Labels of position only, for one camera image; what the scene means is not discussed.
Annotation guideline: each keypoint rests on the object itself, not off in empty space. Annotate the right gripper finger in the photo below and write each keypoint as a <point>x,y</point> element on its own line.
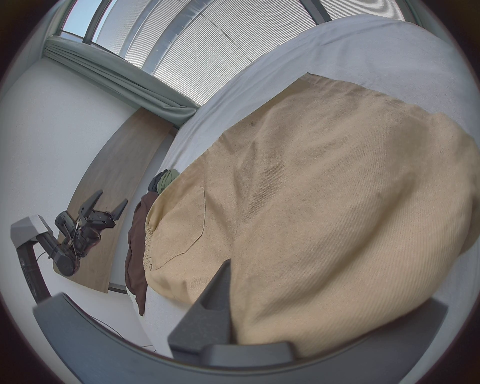
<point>210,318</point>

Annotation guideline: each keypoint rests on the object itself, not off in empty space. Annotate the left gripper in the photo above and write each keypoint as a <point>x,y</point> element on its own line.
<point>95,221</point>

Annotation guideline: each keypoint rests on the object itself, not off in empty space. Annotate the tan shorts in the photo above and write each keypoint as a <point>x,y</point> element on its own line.
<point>318,206</point>

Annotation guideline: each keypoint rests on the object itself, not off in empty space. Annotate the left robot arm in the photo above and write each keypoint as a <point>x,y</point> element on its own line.
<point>65,264</point>

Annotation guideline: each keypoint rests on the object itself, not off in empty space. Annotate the bed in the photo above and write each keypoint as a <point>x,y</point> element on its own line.
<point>270,63</point>

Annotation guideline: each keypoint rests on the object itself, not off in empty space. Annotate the brown garment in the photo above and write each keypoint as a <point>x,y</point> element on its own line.
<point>137,247</point>

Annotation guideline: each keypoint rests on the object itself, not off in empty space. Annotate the dark grey garment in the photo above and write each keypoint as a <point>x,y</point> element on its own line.
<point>155,182</point>

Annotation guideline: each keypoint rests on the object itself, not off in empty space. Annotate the green garment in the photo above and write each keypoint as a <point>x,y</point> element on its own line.
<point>168,182</point>

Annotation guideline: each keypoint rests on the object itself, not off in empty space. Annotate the blue-green curtain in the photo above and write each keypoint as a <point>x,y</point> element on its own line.
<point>123,80</point>

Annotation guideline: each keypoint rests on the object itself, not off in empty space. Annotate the window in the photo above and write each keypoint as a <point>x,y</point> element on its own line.
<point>210,41</point>

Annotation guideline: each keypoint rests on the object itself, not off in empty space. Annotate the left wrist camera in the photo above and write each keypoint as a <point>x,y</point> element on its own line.
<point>64,221</point>

